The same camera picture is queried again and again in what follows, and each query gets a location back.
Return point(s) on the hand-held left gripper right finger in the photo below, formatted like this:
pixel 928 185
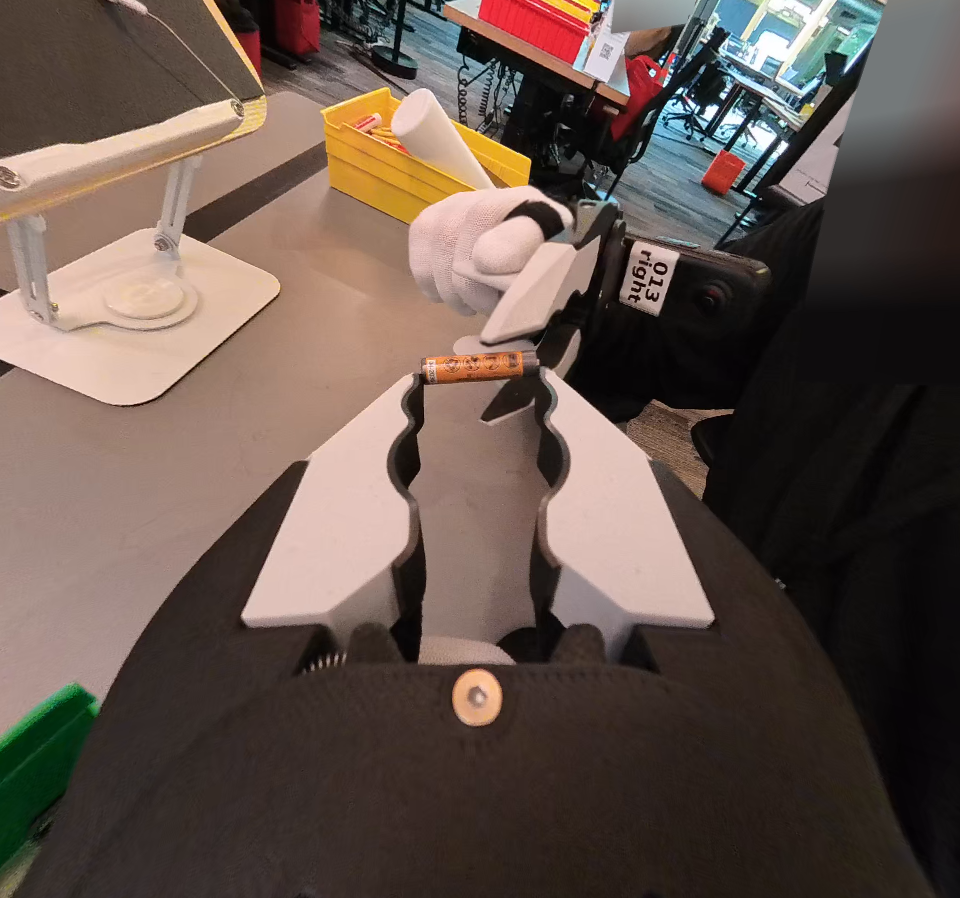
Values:
pixel 622 538

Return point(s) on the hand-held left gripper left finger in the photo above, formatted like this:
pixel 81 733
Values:
pixel 330 538

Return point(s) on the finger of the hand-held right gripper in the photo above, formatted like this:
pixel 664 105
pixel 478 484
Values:
pixel 540 290
pixel 566 358

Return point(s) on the orange battery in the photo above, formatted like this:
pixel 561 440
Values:
pixel 480 367

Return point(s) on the yellow plastic bin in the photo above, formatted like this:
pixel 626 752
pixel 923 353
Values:
pixel 390 177

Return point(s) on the white bottle with black cap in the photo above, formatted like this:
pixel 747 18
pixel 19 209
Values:
pixel 435 132

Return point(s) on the green plastic bin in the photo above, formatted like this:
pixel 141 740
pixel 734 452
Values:
pixel 37 763

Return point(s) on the person's left hand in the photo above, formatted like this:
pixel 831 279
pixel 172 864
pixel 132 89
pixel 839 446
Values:
pixel 465 650

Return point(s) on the small red floor bin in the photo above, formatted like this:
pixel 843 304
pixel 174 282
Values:
pixel 724 174

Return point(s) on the red bag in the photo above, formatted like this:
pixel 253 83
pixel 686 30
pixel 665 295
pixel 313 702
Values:
pixel 637 95

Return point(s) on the wooden table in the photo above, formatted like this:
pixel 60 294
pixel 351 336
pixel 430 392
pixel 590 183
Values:
pixel 525 57

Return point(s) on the small code sign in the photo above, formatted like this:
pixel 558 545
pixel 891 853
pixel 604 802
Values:
pixel 606 56

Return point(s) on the red plastic bin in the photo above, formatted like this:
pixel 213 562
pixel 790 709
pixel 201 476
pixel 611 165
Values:
pixel 532 16

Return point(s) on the white board stand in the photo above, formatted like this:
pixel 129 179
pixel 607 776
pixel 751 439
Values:
pixel 150 313

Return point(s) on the red canister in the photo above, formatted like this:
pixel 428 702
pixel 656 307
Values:
pixel 294 20
pixel 251 50

